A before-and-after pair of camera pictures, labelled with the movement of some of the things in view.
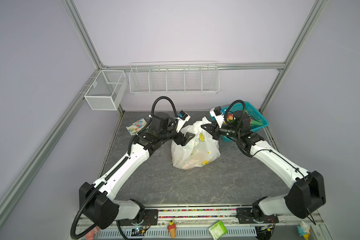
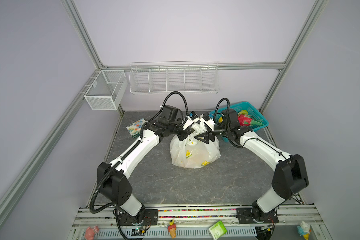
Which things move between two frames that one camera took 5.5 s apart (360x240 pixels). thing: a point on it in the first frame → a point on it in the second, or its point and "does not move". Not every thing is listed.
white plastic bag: (201, 150) does not move
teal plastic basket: (257, 121) does not move
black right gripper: (215, 129) → (205, 136)
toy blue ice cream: (304, 230) does not move
